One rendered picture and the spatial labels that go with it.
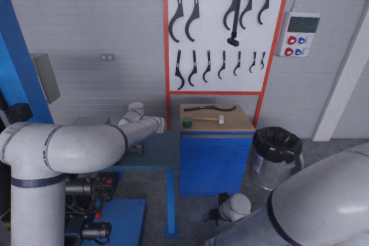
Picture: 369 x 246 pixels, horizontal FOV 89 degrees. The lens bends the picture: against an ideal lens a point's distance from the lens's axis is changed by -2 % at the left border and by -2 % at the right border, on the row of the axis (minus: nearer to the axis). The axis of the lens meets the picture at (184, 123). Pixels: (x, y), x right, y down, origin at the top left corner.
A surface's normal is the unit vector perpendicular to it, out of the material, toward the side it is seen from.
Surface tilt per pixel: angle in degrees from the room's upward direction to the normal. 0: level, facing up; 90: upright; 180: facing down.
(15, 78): 90
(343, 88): 90
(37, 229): 71
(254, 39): 90
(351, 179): 27
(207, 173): 90
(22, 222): 64
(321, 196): 51
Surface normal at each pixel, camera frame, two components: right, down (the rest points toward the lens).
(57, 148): -0.03, -0.22
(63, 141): 0.07, -0.48
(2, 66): 0.03, 0.50
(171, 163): 0.02, -0.86
